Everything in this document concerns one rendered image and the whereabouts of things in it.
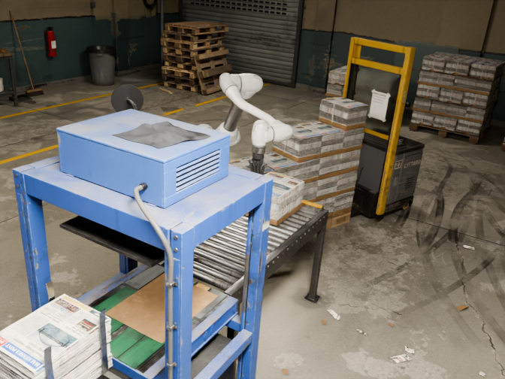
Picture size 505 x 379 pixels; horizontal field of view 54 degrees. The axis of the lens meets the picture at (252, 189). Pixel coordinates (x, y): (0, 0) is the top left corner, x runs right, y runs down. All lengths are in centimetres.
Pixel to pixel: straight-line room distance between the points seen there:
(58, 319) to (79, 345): 17
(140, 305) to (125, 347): 31
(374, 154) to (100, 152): 394
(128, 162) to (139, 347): 90
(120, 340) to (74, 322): 35
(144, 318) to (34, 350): 67
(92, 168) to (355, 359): 232
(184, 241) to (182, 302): 26
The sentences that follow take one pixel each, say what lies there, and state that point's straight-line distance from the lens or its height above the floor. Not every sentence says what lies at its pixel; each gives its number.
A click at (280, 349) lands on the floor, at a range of 367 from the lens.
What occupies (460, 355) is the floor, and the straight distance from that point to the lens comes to 404.
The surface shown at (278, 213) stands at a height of 89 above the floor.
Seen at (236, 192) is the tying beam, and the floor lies 155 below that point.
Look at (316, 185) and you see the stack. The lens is 485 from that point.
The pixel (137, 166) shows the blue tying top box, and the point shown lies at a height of 169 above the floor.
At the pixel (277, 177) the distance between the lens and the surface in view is 367.
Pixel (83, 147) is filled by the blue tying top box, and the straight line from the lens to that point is 219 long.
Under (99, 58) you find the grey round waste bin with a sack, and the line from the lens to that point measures 1092.
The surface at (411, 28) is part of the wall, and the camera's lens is 1079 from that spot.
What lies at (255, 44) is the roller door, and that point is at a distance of 1216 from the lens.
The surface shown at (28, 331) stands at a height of 106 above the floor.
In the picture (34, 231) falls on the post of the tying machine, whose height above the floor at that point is 126.
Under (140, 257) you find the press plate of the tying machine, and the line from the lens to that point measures 210.
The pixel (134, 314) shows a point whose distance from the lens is 264.
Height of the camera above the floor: 242
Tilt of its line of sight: 24 degrees down
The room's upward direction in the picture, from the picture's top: 4 degrees clockwise
